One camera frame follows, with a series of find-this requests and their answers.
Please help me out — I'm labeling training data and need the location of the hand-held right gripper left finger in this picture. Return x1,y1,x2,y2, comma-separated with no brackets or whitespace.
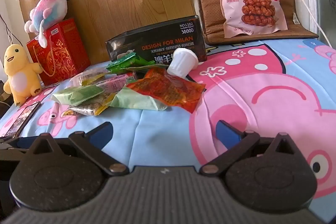
29,122,130,176

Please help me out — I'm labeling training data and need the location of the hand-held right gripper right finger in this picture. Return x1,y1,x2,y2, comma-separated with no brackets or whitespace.
201,120,303,176

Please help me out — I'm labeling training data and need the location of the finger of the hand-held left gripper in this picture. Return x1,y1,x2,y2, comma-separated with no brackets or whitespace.
0,136,34,155

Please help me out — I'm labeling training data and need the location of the dark green snack packet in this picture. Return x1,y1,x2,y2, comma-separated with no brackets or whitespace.
106,53,155,75

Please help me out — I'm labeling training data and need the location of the black printed box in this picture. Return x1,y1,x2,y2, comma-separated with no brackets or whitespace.
105,15,207,65

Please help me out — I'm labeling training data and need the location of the yellow snack packet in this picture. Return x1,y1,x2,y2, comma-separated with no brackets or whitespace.
64,93,116,117

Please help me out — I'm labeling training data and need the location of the light green snack packet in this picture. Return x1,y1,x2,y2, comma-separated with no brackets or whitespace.
110,88,171,111
52,84,105,106

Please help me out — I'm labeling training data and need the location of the pink snack packet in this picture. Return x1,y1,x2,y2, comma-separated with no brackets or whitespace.
97,73,138,94

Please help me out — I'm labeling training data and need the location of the cartoon printed bed sheet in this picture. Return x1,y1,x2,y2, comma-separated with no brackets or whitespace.
0,39,336,214

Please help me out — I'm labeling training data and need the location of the clear snack packet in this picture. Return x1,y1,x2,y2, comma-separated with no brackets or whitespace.
71,69,108,86

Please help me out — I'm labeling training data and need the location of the orange red snack packet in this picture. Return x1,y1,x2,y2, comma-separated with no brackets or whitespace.
126,68,206,114

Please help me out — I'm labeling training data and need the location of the yellow plush toy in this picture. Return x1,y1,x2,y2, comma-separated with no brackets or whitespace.
3,44,44,105

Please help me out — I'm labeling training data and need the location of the red gift box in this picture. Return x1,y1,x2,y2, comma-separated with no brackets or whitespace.
26,18,91,86

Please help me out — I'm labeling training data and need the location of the white plastic cup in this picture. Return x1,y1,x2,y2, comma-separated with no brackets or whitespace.
167,48,197,77

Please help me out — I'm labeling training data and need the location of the brown seat cushion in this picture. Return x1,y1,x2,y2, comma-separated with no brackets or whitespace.
195,0,319,46

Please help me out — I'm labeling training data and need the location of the pastel plush toy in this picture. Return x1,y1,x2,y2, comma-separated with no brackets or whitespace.
24,0,69,48

